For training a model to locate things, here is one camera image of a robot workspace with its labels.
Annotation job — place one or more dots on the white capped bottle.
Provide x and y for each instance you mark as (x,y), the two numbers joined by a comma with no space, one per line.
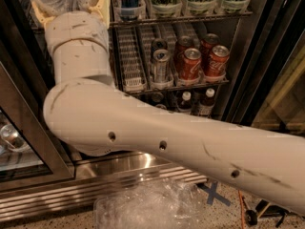
(184,104)
(205,103)

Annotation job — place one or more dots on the red cola can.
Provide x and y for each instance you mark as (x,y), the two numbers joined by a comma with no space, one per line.
(217,61)
(190,64)
(207,43)
(183,43)

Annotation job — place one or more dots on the blue pepsi can rear right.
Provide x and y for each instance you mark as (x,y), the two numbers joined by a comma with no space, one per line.
(157,100)

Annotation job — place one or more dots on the stainless steel fridge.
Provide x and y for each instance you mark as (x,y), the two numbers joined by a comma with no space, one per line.
(129,46)

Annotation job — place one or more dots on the left glass fridge door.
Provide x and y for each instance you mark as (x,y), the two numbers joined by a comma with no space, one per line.
(46,160)

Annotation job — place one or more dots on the red cola can front left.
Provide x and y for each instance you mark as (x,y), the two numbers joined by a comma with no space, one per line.
(190,64)

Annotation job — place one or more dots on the blue tape cross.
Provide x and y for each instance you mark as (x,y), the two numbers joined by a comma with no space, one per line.
(213,195)

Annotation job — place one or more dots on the white capped bottle left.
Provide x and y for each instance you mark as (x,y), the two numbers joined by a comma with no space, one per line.
(184,104)

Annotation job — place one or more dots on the yellow black wheeled stand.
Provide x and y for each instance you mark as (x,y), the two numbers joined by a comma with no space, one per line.
(262,210)

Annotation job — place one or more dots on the blue red energy drink can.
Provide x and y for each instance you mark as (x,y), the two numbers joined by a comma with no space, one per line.
(128,9)

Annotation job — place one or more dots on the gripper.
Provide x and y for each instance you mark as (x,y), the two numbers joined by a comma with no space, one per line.
(75,30)

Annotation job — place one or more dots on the clear plastic bin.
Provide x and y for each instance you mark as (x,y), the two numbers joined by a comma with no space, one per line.
(161,204)

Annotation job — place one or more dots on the red cola can rear left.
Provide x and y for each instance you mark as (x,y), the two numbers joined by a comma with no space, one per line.
(183,43)

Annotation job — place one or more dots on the dark can rear middle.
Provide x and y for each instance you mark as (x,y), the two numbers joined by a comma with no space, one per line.
(157,44)

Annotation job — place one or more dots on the white capped bottle right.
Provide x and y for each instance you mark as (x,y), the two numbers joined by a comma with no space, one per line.
(205,103)

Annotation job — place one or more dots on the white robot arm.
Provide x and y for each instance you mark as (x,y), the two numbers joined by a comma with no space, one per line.
(85,110)

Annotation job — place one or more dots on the silver can front middle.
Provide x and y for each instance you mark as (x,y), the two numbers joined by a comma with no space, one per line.
(160,65)

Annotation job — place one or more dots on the can behind left door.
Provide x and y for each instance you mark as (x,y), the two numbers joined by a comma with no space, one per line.
(14,140)

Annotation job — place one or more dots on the red cola can rear right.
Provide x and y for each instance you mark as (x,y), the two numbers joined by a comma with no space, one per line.
(207,43)

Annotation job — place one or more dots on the right fridge door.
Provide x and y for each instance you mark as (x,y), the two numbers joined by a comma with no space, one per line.
(267,68)

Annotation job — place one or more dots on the red cola can front right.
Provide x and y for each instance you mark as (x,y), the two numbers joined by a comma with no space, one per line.
(217,61)

